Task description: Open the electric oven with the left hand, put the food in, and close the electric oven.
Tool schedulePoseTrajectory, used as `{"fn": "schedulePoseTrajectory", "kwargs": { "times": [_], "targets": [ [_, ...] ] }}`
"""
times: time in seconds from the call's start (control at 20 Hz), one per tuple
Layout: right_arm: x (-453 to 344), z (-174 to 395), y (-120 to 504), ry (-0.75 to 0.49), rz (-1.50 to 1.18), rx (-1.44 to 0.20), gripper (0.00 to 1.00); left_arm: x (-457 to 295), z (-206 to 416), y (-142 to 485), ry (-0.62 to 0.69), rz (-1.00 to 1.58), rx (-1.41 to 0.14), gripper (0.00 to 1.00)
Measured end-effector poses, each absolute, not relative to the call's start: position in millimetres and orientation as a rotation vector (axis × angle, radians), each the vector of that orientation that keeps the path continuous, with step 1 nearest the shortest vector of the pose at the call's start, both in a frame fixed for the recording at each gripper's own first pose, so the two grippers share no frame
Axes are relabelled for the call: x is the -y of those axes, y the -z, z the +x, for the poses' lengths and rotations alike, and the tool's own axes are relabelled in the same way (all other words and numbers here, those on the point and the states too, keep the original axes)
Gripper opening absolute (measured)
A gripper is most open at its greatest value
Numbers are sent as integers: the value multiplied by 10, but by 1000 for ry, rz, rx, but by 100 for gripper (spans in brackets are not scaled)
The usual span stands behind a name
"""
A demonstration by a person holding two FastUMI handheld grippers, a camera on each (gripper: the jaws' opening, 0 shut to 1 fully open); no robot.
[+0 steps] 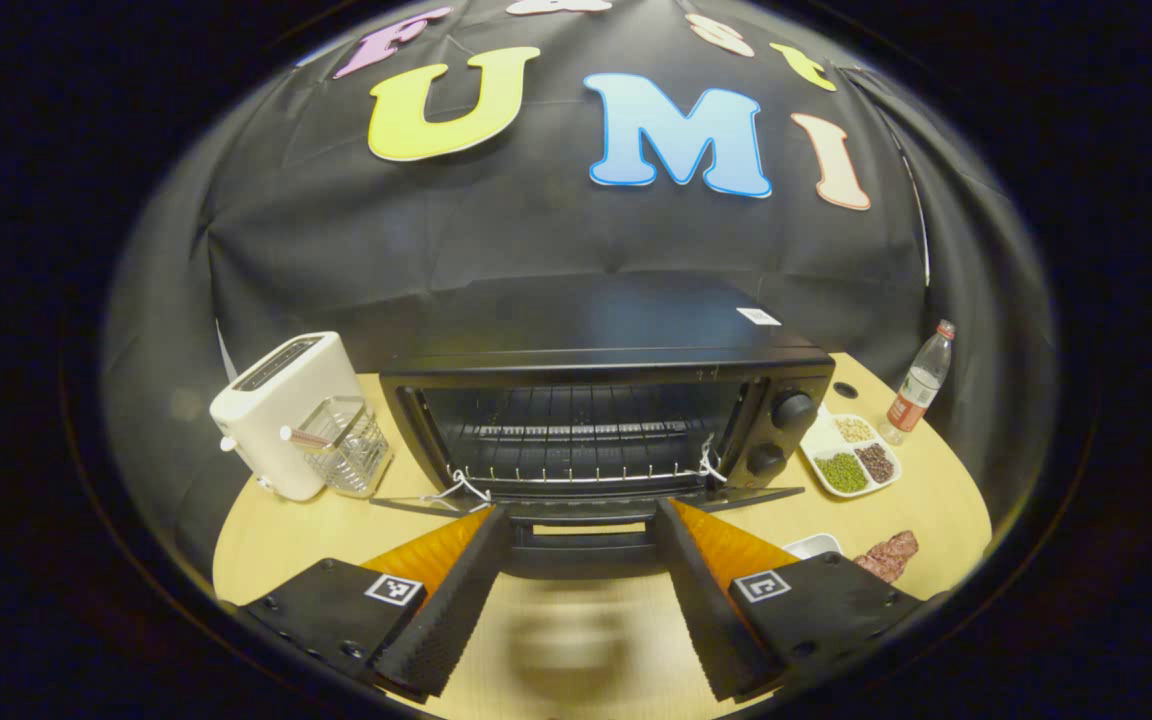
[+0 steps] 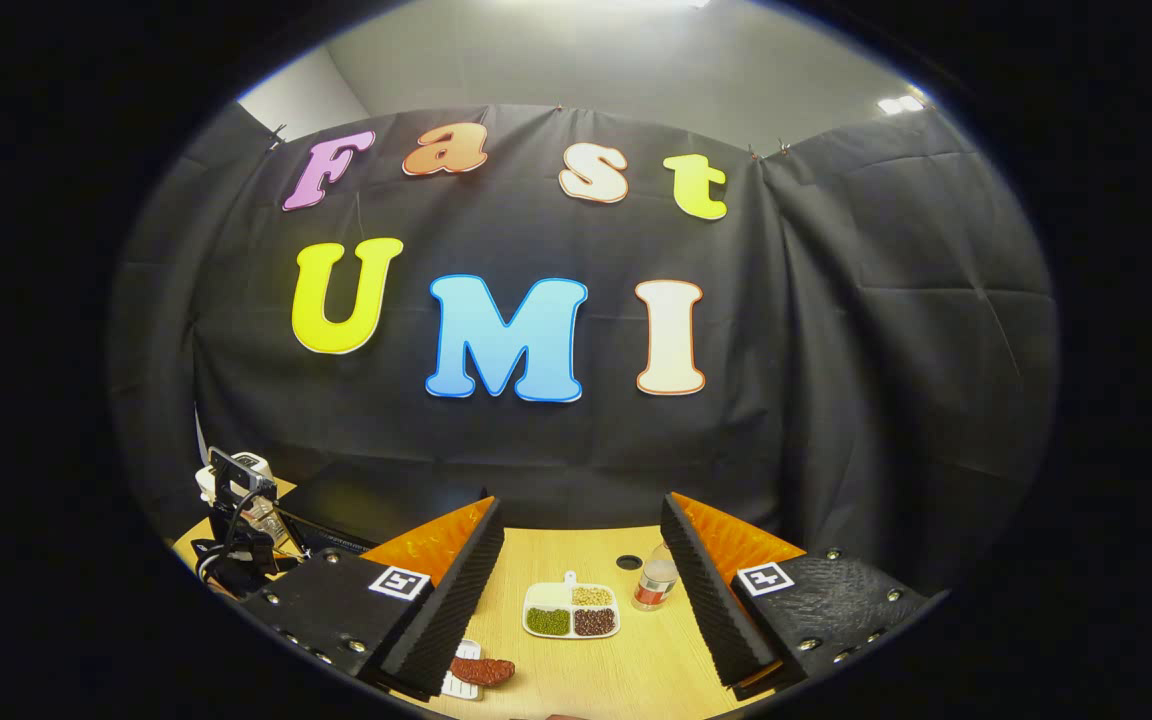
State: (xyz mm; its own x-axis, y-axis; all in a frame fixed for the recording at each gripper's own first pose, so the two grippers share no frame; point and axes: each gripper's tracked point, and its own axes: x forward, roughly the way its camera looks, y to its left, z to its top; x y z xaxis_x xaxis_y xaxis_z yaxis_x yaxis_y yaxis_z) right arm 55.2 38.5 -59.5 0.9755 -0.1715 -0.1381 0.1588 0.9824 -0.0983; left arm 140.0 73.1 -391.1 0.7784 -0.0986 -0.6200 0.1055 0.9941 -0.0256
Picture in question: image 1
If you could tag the white ribbed food tray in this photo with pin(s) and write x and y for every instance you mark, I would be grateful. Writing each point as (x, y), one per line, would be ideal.
(814, 545)

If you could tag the white toaster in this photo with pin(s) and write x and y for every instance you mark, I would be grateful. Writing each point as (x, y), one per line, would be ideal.
(276, 420)

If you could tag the dark red beans heap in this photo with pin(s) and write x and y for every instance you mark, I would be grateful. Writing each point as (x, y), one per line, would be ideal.
(876, 463)

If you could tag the small black oven knob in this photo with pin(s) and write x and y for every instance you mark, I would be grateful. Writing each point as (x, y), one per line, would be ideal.
(766, 459)

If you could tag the red white stick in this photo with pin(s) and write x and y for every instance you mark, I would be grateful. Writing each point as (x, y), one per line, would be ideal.
(301, 437)

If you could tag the red meat steak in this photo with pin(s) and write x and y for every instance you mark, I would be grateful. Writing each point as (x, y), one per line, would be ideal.
(886, 558)

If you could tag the metal oven rack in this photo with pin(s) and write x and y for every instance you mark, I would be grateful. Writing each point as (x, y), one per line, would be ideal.
(576, 440)

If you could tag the white divided plate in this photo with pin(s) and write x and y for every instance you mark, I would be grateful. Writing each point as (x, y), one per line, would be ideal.
(821, 440)

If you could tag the black electric oven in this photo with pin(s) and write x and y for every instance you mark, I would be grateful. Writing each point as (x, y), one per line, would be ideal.
(616, 320)

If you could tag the yellow soybeans heap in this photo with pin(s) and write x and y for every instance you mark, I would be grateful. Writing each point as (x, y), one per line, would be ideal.
(853, 430)

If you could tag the green mung beans heap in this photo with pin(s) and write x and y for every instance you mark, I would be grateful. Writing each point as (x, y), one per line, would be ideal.
(841, 472)

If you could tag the black backdrop cloth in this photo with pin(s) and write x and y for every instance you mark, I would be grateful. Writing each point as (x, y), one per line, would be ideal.
(536, 230)

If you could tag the large black oven knob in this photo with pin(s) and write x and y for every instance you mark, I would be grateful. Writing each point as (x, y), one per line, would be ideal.
(793, 410)

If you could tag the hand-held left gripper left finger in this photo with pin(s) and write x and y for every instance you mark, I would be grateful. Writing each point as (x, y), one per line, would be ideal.
(451, 610)

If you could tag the clear plastic water bottle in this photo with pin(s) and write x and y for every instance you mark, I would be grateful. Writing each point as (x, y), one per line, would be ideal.
(916, 390)

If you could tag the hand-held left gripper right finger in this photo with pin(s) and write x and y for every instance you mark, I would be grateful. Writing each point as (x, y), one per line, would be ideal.
(701, 620)

